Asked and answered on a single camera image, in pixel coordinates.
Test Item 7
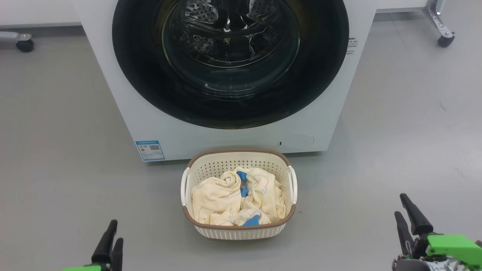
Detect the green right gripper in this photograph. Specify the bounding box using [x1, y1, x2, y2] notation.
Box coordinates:
[392, 193, 482, 271]

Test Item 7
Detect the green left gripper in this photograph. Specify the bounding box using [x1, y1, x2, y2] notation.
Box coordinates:
[62, 220, 124, 271]

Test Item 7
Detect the washing machine glass door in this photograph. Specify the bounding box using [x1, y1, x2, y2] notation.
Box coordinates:
[112, 0, 349, 129]

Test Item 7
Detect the white front-load washing machine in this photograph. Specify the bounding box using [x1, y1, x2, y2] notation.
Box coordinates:
[72, 0, 377, 162]

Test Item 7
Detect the cream perforated laundry basket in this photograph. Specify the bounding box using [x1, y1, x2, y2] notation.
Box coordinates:
[180, 148, 298, 241]

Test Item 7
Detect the metal partition foot with caster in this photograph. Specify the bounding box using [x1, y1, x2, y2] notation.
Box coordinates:
[0, 31, 34, 52]
[423, 0, 455, 48]

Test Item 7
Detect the white partition panel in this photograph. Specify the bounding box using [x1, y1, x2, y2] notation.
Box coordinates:
[377, 0, 430, 14]

